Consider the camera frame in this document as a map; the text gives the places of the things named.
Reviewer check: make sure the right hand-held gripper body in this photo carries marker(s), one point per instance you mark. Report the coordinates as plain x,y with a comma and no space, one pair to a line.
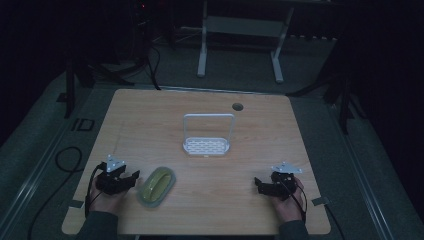
282,185

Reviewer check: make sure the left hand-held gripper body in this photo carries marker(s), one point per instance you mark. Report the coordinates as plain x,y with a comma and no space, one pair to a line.
111,181

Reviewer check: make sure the green oval soap dish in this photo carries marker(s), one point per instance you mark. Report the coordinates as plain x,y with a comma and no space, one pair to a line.
156,186

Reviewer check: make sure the person's left hand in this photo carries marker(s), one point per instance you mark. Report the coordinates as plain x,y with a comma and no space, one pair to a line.
108,201

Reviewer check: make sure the person's right hand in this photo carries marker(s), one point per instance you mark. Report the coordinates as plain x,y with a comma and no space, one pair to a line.
289,208

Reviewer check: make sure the black metal stand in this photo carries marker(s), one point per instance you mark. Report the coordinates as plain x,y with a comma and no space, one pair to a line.
343,100
70,90

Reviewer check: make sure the white metal desk frame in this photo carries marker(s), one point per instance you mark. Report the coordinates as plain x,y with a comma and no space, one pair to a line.
245,26

